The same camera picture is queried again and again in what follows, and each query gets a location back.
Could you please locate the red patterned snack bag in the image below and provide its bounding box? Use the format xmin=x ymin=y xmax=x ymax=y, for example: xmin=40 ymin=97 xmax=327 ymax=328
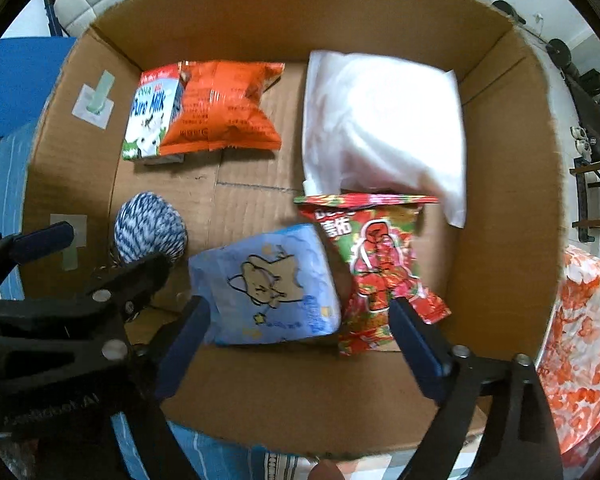
xmin=294 ymin=193 xmax=451 ymax=356

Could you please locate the orange snack bag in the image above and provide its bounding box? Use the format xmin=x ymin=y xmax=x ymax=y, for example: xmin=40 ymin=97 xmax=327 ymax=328
xmin=159 ymin=61 xmax=285 ymax=156

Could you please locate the pure milk carton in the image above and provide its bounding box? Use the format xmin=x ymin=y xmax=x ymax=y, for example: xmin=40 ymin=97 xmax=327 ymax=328
xmin=121 ymin=63 xmax=184 ymax=165

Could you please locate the plaid checked cloth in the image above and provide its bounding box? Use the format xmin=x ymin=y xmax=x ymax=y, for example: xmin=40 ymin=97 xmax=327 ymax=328
xmin=264 ymin=445 xmax=477 ymax=479

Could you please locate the dark wooden chair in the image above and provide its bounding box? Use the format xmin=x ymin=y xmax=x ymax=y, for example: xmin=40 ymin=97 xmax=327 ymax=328
xmin=569 ymin=157 xmax=600 ymax=244

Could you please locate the open cardboard box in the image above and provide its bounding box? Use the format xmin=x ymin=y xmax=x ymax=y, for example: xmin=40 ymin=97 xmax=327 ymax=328
xmin=17 ymin=0 xmax=567 ymax=460

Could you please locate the blue striped bed sheet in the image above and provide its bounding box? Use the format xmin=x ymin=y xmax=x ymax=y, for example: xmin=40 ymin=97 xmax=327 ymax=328
xmin=0 ymin=119 xmax=272 ymax=480

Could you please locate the blue foam mat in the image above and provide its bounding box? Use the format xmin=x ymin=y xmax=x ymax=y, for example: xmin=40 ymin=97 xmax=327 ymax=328
xmin=0 ymin=37 xmax=76 ymax=138

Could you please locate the floor barbell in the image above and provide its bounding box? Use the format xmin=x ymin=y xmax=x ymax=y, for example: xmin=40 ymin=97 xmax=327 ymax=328
xmin=492 ymin=0 xmax=581 ymax=79

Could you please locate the blue white twine ball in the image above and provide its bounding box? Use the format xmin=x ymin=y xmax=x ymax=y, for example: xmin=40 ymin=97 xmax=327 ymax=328
xmin=114 ymin=192 xmax=188 ymax=263

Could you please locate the white soft plastic bag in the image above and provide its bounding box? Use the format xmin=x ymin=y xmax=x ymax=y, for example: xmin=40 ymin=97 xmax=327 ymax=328
xmin=302 ymin=50 xmax=467 ymax=229

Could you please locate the black exercise machine in doorway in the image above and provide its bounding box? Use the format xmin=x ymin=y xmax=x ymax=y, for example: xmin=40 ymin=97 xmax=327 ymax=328
xmin=565 ymin=63 xmax=600 ymax=162

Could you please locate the light blue tissue pack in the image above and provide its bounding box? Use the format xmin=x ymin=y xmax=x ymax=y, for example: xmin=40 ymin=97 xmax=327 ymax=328
xmin=188 ymin=223 xmax=340 ymax=346

